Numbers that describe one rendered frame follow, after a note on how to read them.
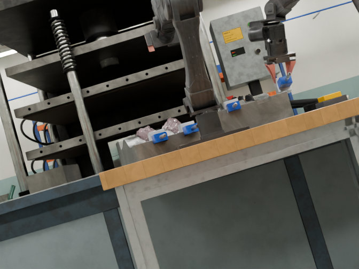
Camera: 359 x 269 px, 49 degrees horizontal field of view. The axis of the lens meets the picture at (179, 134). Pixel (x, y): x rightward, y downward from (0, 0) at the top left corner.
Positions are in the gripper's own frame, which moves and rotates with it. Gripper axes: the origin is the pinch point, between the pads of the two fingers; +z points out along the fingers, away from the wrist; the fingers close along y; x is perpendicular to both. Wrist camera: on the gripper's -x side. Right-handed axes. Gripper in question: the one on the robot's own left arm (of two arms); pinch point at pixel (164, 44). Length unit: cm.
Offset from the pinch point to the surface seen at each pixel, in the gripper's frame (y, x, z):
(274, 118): -27.0, 38.9, -13.6
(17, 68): 74, -33, 84
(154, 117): 7, 17, 72
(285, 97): -32.7, 33.2, -14.4
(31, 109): 72, -7, 81
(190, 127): 2.3, 34.2, -18.6
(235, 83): -42, 11, 72
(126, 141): 23.6, 31.7, -1.7
